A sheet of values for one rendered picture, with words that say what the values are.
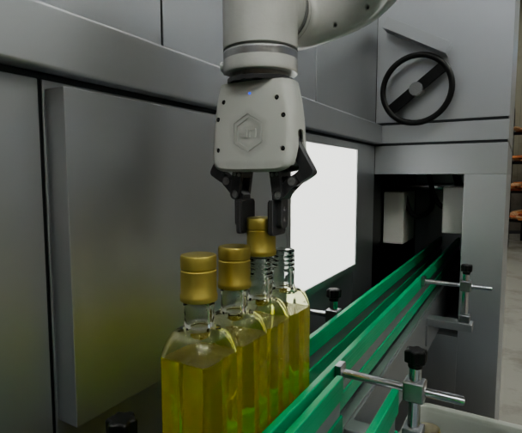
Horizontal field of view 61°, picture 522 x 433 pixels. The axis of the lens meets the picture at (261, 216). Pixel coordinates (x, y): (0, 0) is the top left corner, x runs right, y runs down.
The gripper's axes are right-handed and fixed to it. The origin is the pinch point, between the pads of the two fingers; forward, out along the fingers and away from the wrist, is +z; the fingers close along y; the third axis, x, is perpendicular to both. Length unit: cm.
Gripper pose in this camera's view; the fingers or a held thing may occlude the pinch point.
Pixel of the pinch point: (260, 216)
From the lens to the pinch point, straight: 51.6
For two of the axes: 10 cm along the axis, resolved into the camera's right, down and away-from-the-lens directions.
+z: 0.0, 10.0, 0.9
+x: 4.9, -0.8, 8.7
